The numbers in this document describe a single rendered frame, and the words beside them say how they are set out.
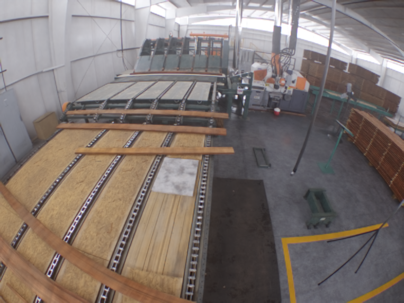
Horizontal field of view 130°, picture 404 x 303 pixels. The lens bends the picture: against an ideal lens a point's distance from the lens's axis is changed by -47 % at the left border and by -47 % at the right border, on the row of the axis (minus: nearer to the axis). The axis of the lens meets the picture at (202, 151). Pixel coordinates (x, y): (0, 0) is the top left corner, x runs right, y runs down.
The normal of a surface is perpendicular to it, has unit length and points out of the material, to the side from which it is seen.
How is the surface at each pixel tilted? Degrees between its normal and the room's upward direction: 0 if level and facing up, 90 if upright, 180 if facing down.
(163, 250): 0
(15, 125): 90
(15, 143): 90
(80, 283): 0
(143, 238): 0
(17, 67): 92
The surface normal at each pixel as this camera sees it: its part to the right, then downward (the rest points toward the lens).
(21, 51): 1.00, 0.04
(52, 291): 0.04, -0.82
